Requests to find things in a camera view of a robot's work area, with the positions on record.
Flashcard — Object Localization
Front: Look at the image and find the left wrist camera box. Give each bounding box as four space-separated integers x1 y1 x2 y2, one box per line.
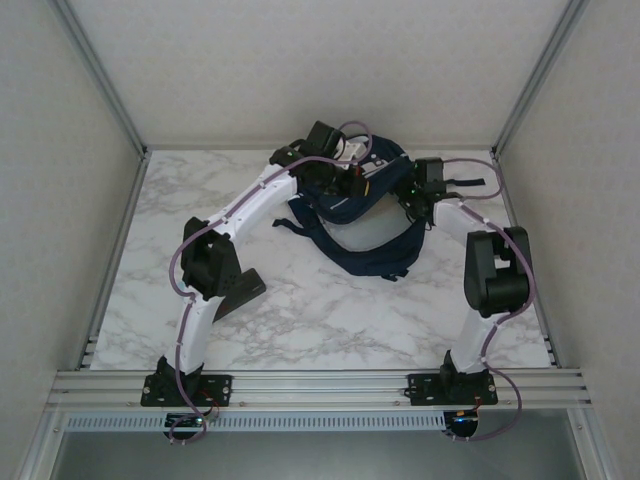
336 139 370 164

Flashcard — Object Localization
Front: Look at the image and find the black pencil case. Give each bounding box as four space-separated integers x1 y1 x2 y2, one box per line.
211 268 268 324

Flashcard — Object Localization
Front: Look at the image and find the aluminium side table rail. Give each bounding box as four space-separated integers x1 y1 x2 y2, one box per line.
491 149 560 370
78 149 151 372

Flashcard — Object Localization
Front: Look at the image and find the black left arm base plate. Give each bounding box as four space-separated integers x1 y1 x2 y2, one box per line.
140 374 235 408

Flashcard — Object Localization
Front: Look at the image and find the aluminium frame post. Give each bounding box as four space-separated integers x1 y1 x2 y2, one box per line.
52 0 150 157
491 0 592 157

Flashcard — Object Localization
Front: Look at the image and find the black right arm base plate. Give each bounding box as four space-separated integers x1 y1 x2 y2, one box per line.
407 372 501 407

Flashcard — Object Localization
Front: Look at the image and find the aluminium mounting rail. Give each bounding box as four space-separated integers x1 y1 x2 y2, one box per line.
44 368 594 413

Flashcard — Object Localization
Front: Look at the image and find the white slotted cable duct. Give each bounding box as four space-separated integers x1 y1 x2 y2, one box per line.
64 412 448 433

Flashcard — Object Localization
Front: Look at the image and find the navy blue backpack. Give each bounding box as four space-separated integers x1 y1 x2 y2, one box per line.
272 133 489 283

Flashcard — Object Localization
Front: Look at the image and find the aluminium back frame bar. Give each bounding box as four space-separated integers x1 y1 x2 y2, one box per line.
144 143 496 153

